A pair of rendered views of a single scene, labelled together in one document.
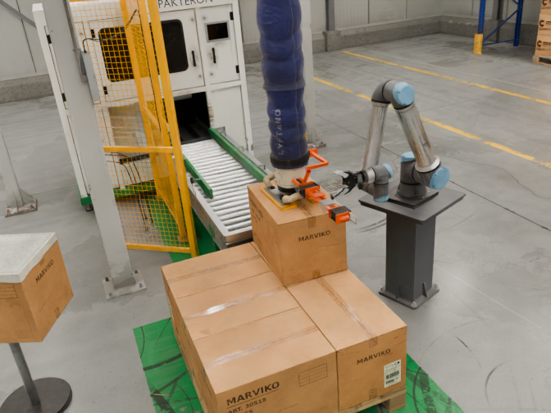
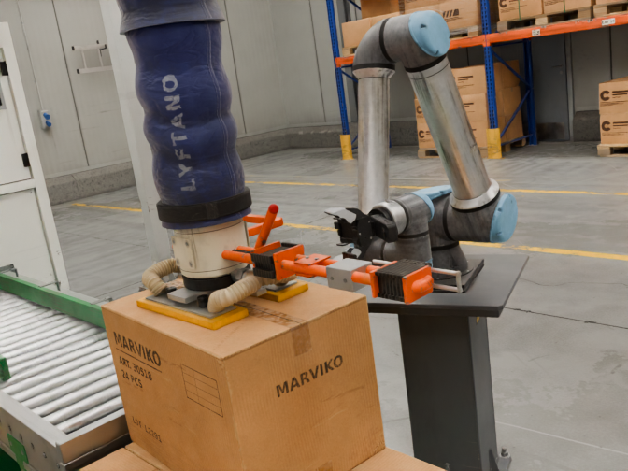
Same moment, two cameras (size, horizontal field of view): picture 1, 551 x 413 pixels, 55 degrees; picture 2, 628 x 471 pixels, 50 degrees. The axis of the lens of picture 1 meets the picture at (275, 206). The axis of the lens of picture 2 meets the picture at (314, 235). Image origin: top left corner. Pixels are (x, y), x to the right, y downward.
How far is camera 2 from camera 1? 155 cm
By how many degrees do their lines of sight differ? 24
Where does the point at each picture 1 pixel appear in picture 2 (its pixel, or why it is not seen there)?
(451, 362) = not seen: outside the picture
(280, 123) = (180, 108)
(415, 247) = (473, 375)
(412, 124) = (451, 103)
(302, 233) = (284, 374)
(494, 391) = not seen: outside the picture
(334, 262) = (360, 435)
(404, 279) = (458, 451)
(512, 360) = not seen: outside the picture
